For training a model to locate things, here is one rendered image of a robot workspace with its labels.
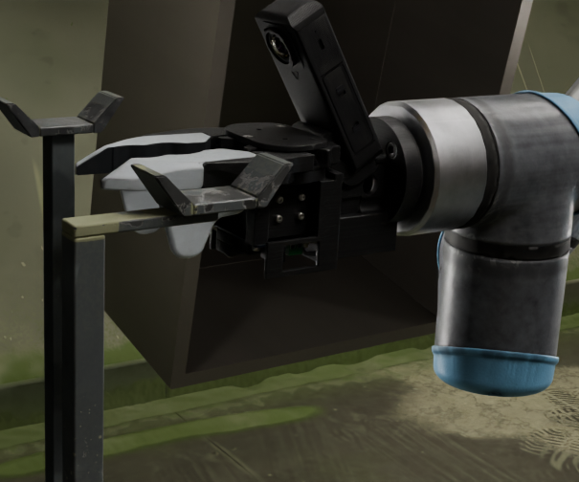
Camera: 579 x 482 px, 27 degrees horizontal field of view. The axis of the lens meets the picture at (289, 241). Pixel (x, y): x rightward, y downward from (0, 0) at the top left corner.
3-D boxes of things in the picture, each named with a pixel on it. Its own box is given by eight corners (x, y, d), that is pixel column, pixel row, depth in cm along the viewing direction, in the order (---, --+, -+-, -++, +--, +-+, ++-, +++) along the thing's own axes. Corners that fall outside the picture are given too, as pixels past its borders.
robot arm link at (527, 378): (546, 359, 96) (565, 209, 93) (560, 418, 85) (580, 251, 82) (430, 348, 97) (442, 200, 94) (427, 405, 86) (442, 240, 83)
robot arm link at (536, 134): (612, 236, 86) (630, 98, 83) (479, 257, 80) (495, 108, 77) (521, 205, 94) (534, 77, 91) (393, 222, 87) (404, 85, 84)
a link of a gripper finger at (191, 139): (77, 248, 70) (223, 236, 74) (77, 149, 69) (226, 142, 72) (62, 233, 73) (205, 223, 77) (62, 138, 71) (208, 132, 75)
